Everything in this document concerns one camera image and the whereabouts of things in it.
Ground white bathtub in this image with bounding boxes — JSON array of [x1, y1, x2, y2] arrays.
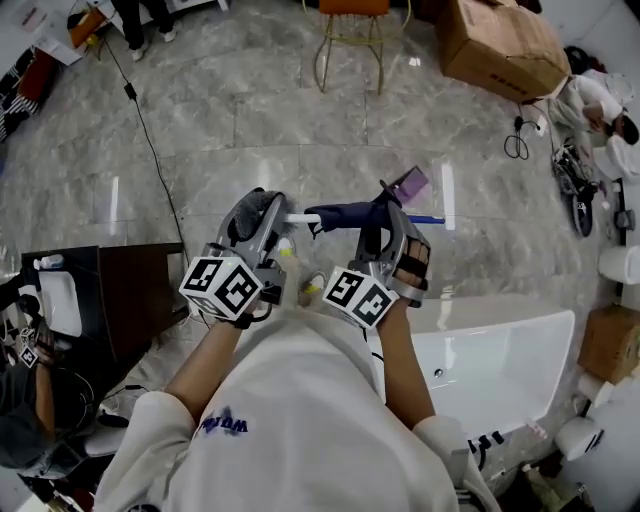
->
[[365, 293, 577, 437]]

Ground person's right forearm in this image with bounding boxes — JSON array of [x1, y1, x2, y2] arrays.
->
[[374, 298, 437, 432]]

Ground orange box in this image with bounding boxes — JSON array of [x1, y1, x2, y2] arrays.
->
[[68, 6, 107, 50]]

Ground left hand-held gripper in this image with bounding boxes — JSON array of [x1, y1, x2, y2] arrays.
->
[[178, 187, 301, 322]]

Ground black white striped bag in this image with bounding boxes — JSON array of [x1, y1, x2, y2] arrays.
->
[[0, 46, 62, 142]]

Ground person's left forearm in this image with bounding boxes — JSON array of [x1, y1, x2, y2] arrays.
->
[[163, 312, 261, 422]]

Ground small cardboard box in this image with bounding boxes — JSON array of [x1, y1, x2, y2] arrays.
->
[[576, 303, 640, 387]]

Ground white paper roll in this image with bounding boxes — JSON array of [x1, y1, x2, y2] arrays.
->
[[596, 243, 640, 287], [576, 371, 615, 409]]

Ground dark wooden cabinet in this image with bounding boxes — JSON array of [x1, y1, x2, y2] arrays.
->
[[20, 241, 190, 362]]

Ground black wristband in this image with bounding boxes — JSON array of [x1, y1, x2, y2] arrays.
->
[[213, 302, 275, 331]]

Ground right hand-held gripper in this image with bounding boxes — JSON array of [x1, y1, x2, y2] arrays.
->
[[322, 179, 433, 330]]

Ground long black power cable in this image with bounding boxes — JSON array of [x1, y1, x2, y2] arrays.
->
[[101, 36, 192, 257]]

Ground person's white shirt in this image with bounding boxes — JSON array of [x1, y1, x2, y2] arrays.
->
[[93, 299, 502, 512]]

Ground white yellow shoe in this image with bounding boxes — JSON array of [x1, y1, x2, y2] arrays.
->
[[275, 235, 301, 262], [298, 269, 329, 307]]

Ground white round container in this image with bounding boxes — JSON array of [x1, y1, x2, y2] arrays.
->
[[553, 415, 605, 462]]

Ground person's right hand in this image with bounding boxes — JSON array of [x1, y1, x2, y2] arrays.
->
[[394, 233, 432, 293]]

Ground purple translucent box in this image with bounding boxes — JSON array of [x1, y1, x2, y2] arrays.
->
[[391, 165, 432, 206]]

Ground coiled black cable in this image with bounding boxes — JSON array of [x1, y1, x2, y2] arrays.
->
[[502, 101, 547, 162]]

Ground dark blue cloth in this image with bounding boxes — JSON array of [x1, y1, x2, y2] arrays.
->
[[302, 186, 407, 240]]

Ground white rectangular tray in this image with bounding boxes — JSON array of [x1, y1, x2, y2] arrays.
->
[[36, 269, 84, 338]]

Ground white grey-bristled toilet brush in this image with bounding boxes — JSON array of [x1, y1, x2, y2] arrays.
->
[[232, 187, 446, 239]]

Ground white papers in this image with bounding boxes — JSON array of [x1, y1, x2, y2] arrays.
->
[[30, 32, 85, 67]]

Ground large cardboard box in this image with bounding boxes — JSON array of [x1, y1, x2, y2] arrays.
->
[[433, 0, 572, 105]]

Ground gold chair orange seat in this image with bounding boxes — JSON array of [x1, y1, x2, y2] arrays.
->
[[301, 0, 412, 96]]

